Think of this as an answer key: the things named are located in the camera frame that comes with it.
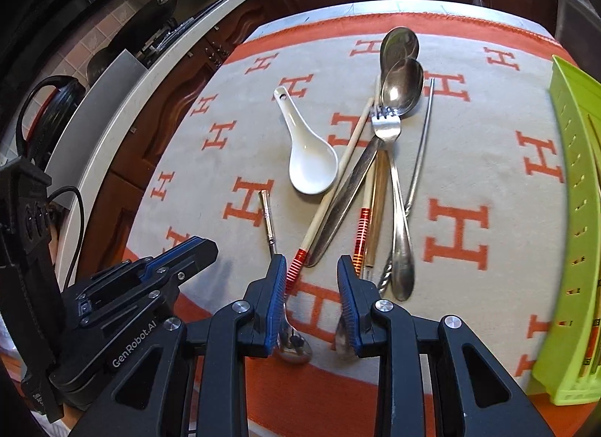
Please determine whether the cream chopstick red banded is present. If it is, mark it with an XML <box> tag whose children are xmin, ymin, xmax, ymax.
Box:
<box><xmin>284</xmin><ymin>98</ymin><xmax>375</xmax><ymax>297</ymax></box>
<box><xmin>354</xmin><ymin>75</ymin><xmax>382</xmax><ymax>278</ymax></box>

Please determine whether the black red round object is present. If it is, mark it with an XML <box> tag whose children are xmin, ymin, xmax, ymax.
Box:
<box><xmin>16</xmin><ymin>75</ymin><xmax>88</xmax><ymax>168</ymax></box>

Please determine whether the brown-handled metal spoon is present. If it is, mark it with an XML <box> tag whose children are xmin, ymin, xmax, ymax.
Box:
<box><xmin>334</xmin><ymin>151</ymin><xmax>390</xmax><ymax>356</ymax></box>

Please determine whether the stainless steel splash panel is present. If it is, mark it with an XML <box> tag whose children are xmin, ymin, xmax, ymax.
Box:
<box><xmin>47</xmin><ymin>47</ymin><xmax>148</xmax><ymax>170</ymax></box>

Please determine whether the green plastic tray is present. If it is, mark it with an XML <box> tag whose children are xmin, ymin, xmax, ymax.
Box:
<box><xmin>526</xmin><ymin>54</ymin><xmax>601</xmax><ymax>406</ymax></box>

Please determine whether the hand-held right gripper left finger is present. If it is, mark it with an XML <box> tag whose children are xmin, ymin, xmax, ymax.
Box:
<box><xmin>70</xmin><ymin>254</ymin><xmax>288</xmax><ymax>437</ymax></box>

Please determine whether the white ceramic spoon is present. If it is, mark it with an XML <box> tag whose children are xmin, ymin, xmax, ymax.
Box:
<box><xmin>273</xmin><ymin>86</ymin><xmax>339</xmax><ymax>195</ymax></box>

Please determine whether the metal table knife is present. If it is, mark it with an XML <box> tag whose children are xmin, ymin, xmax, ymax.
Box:
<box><xmin>307</xmin><ymin>137</ymin><xmax>387</xmax><ymax>268</ymax></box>

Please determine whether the orange patterned blanket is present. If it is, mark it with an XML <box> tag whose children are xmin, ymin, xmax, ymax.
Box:
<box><xmin>119</xmin><ymin>12</ymin><xmax>601</xmax><ymax>437</ymax></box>

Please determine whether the white kitchen countertop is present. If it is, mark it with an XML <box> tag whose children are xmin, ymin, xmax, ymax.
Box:
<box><xmin>44</xmin><ymin>0</ymin><xmax>601</xmax><ymax>288</ymax></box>

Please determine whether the metal fork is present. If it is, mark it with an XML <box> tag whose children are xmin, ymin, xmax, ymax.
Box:
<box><xmin>371</xmin><ymin>106</ymin><xmax>416</xmax><ymax>303</ymax></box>

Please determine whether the gas stove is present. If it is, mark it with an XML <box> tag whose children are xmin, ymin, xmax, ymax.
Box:
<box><xmin>136</xmin><ymin>15</ymin><xmax>221</xmax><ymax>65</ymax></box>

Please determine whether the metal table spoon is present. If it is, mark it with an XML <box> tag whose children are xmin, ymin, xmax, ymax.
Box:
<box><xmin>381</xmin><ymin>59</ymin><xmax>424</xmax><ymax>117</ymax></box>

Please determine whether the small thin-handled metal spoon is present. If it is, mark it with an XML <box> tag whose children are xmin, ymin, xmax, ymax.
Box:
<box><xmin>258</xmin><ymin>190</ymin><xmax>313</xmax><ymax>365</ymax></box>

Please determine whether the large metal serving spoon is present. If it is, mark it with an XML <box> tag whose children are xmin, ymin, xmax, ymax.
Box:
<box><xmin>379</xmin><ymin>27</ymin><xmax>420</xmax><ymax>86</ymax></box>

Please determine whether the black round pot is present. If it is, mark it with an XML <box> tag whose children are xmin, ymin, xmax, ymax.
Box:
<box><xmin>86</xmin><ymin>45</ymin><xmax>125</xmax><ymax>86</ymax></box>

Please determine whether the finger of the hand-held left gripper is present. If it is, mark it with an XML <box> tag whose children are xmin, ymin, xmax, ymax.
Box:
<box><xmin>77</xmin><ymin>239</ymin><xmax>220</xmax><ymax>327</ymax></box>
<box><xmin>91</xmin><ymin>237</ymin><xmax>210</xmax><ymax>285</ymax></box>

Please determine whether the black cable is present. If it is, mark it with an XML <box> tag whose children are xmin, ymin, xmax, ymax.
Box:
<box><xmin>47</xmin><ymin>186</ymin><xmax>85</xmax><ymax>288</ymax></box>

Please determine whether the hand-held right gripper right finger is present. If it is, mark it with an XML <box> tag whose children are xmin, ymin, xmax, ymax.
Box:
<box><xmin>337</xmin><ymin>255</ymin><xmax>557</xmax><ymax>437</ymax></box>

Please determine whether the twisted metal chopstick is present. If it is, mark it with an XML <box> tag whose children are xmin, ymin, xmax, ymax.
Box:
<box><xmin>378</xmin><ymin>79</ymin><xmax>435</xmax><ymax>292</ymax></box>

